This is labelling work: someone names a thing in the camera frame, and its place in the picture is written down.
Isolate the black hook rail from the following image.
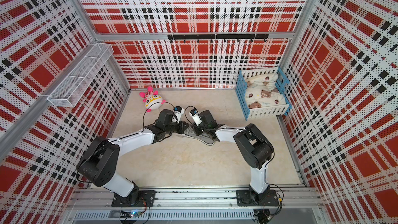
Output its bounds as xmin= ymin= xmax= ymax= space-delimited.
xmin=167 ymin=33 xmax=269 ymax=41

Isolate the grey shoelace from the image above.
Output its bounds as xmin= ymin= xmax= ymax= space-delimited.
xmin=185 ymin=127 xmax=218 ymax=146

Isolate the camera black cable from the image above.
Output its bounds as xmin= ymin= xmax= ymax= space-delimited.
xmin=184 ymin=105 xmax=197 ymax=125
xmin=142 ymin=101 xmax=178 ymax=131

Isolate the blue white slatted crate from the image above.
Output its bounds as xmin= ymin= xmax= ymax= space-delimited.
xmin=235 ymin=67 xmax=292 ymax=120

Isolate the green circuit board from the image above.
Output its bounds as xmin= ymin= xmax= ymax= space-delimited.
xmin=119 ymin=211 xmax=143 ymax=219

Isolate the right camera black cable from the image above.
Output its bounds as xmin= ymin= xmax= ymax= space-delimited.
xmin=184 ymin=105 xmax=197 ymax=125

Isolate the white wire mesh basket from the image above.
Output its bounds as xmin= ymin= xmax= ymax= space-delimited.
xmin=47 ymin=43 xmax=114 ymax=107

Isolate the white printed cloth bundle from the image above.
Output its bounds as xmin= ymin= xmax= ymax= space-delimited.
xmin=244 ymin=73 xmax=287 ymax=109

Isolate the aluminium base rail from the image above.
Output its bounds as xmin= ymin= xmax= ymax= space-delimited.
xmin=61 ymin=185 xmax=329 ymax=224

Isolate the white pink plush toy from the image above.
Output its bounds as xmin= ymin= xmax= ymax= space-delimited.
xmin=140 ymin=86 xmax=165 ymax=113

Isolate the left camera black cable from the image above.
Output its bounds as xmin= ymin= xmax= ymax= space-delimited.
xmin=142 ymin=101 xmax=178 ymax=131

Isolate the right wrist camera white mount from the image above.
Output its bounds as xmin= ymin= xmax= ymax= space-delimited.
xmin=189 ymin=107 xmax=202 ymax=127

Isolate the grey canvas sneaker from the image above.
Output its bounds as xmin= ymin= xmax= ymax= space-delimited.
xmin=183 ymin=124 xmax=218 ymax=146

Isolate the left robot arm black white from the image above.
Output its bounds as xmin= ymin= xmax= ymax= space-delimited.
xmin=77 ymin=106 xmax=189 ymax=206

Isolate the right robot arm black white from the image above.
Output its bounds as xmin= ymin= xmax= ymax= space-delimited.
xmin=189 ymin=108 xmax=275 ymax=205

